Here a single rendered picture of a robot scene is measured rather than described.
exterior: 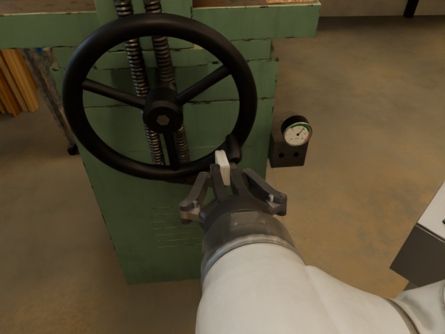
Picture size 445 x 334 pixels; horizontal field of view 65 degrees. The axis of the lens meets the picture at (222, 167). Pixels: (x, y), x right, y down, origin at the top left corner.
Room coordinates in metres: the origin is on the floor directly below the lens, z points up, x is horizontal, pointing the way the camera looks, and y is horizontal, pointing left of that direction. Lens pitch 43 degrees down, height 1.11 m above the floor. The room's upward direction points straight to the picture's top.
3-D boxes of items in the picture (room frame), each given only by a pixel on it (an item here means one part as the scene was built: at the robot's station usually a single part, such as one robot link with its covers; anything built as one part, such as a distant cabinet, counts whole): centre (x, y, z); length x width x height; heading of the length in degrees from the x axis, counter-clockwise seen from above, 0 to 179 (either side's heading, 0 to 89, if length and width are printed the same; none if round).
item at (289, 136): (0.61, -0.16, 0.65); 0.06 x 0.04 x 0.08; 95
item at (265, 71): (0.91, 0.13, 0.76); 0.57 x 0.45 x 0.09; 5
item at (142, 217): (0.91, 0.14, 0.35); 0.58 x 0.45 x 0.71; 5
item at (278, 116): (0.68, -0.15, 0.58); 0.12 x 0.08 x 0.08; 5
